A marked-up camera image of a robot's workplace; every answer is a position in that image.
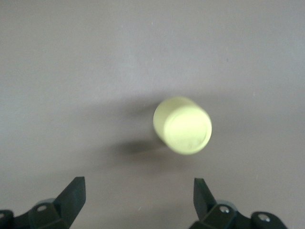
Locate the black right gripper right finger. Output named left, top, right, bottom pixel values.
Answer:
left=189, top=177, right=288, bottom=229

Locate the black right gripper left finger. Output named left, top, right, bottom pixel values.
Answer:
left=0, top=176, right=86, bottom=229

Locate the yellow plastic cup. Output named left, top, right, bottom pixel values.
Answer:
left=152, top=96, right=213, bottom=156

